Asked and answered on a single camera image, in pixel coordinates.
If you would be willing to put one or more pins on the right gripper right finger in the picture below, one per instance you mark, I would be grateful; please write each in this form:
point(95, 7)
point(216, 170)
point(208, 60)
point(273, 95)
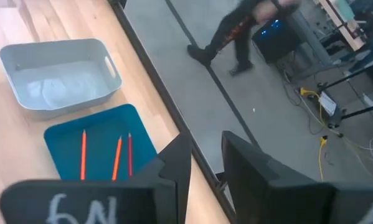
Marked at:
point(261, 193)

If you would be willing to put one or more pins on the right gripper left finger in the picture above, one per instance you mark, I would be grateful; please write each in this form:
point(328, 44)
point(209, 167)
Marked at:
point(177, 174)

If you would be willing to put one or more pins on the red pencil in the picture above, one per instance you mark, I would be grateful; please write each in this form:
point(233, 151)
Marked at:
point(130, 155)

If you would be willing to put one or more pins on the orange pencil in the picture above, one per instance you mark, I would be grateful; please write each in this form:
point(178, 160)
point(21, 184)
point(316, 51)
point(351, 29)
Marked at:
point(83, 155)
point(116, 158)

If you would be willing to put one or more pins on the blue plastic bin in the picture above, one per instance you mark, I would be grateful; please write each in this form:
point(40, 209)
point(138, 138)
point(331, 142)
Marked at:
point(102, 124)

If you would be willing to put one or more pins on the white plastic bin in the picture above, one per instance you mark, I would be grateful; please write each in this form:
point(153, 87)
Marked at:
point(61, 81)

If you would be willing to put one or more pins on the black computer tower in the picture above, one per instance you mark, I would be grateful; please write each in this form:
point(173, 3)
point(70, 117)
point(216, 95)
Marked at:
point(273, 43)

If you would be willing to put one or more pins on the person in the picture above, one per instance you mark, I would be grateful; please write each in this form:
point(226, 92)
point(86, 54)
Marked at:
point(233, 28)

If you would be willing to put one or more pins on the black aluminium table frame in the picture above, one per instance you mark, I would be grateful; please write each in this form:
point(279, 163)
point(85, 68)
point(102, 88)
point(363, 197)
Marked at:
point(164, 91)

